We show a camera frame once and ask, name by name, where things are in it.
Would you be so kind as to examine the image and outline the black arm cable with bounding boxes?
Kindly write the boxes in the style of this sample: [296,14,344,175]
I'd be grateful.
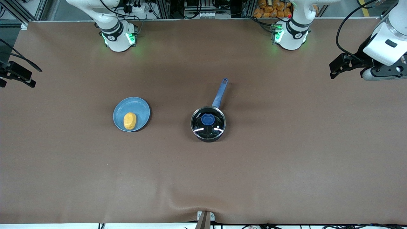
[0,38,43,73]
[336,0,399,57]

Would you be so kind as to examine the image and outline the white power strip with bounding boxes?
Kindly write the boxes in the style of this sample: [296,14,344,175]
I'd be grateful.
[125,0,147,13]

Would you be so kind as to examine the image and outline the yellow potato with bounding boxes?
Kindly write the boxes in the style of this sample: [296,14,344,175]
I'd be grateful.
[123,112,137,130]

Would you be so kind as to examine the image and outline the metal table clamp bracket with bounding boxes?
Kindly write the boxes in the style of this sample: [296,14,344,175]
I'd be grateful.
[197,211,215,229]

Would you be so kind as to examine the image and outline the glass lid with blue knob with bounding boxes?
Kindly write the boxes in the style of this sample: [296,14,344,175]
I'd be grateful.
[192,108,226,140]

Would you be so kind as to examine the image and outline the blue round plate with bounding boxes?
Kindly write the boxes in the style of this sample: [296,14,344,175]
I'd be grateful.
[113,97,151,132]

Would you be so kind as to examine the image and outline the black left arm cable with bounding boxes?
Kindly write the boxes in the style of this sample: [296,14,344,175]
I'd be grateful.
[336,0,399,57]

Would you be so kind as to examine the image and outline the black pot with blue handle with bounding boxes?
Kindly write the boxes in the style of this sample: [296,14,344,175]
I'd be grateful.
[191,78,229,142]

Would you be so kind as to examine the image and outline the brown table cover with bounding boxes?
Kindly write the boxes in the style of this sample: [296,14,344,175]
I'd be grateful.
[0,17,407,225]

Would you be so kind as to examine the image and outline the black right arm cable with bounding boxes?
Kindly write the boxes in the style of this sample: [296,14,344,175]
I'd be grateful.
[0,38,43,73]

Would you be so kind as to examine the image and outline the black electronics box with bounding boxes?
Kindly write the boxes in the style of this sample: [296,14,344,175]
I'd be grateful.
[184,0,231,13]

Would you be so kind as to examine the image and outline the green lit base connector box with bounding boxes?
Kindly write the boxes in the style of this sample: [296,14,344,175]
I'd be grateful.
[271,22,284,44]
[127,24,138,45]

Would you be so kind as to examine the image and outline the pile of orange items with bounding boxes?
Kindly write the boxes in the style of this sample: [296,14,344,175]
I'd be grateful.
[253,0,293,18]

